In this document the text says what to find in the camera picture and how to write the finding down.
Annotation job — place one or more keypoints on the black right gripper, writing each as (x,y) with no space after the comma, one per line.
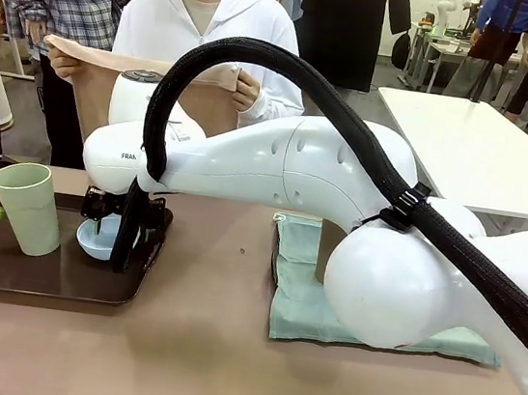
(100,202)

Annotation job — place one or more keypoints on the light green plastic cup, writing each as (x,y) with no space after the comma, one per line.
(27,225)

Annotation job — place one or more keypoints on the light blue bowl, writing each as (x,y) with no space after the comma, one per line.
(92,245)

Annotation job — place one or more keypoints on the beige cloth mat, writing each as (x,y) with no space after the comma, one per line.
(87,60)

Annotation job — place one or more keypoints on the teal cloth mat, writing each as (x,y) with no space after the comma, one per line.
(293,308)

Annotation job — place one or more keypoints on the tan brown plastic cup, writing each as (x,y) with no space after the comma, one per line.
(324,254)

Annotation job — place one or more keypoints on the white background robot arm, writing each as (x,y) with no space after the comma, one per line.
(447,9)

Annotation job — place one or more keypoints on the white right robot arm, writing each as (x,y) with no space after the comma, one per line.
(297,163)

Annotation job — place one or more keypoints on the person's left forearm white sleeve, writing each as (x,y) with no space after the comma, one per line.
(278,109)

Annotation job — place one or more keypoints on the person's right hand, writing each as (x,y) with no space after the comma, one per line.
(64,66)

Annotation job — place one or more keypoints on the person's left hand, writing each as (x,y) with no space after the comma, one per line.
(246,90)

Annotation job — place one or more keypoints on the person in white hoodie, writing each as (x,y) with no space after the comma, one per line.
(171,15)

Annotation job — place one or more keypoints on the bystander in dark dress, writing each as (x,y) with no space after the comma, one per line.
(349,33)

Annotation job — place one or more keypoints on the white background table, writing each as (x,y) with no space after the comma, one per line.
(494,150)

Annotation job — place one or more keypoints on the black vertical pole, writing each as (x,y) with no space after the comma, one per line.
(488,66)

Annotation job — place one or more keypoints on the bystander in blue jacket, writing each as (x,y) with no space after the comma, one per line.
(507,15)

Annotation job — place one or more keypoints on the white desk frame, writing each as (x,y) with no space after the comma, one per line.
(12,55)

